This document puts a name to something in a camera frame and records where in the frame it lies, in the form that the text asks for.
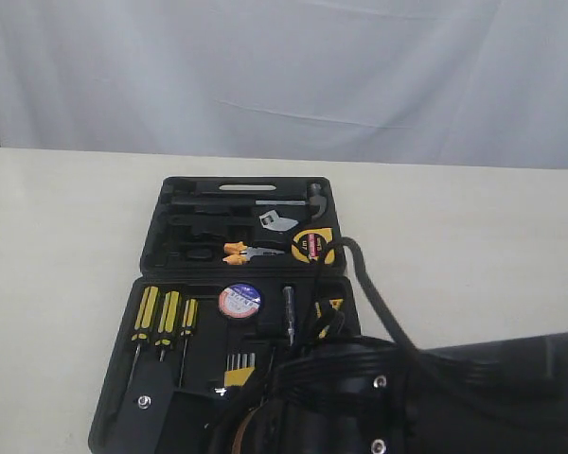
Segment yellow tape measure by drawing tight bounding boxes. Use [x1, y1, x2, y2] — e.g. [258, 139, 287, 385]
[291, 227, 334, 263]

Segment pliers black orange handles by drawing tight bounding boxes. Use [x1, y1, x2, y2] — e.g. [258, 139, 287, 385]
[174, 240, 287, 267]

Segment black plastic tool case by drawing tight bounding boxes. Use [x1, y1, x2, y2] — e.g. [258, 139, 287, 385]
[88, 176, 360, 453]

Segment black electrical tape roll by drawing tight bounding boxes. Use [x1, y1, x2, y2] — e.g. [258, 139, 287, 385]
[218, 283, 262, 321]

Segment yellow utility knife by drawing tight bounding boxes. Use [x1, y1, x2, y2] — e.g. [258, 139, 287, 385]
[314, 298, 346, 339]

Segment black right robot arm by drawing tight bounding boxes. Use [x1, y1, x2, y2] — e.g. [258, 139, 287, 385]
[206, 333, 568, 453]

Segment silver adjustable wrench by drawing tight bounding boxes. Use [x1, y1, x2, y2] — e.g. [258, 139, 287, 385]
[168, 210, 298, 247]

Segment clear voltage tester screwdriver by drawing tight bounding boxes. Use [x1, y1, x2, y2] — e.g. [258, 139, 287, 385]
[282, 286, 296, 346]

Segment small yellow black screwdriver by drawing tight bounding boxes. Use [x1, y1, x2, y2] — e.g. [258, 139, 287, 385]
[178, 298, 199, 388]

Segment hex key set yellow holder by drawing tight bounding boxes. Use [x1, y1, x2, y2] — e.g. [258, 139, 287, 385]
[214, 352, 257, 396]

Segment middle yellow black screwdriver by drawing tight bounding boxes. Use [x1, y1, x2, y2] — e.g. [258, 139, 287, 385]
[154, 290, 181, 362]

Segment large yellow black screwdriver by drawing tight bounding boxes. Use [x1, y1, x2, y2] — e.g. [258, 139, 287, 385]
[127, 286, 160, 388]

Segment white backdrop curtain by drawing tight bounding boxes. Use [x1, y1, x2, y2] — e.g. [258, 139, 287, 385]
[0, 1, 568, 168]

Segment claw hammer black handle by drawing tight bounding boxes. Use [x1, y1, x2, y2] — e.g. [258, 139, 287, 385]
[170, 183, 328, 220]

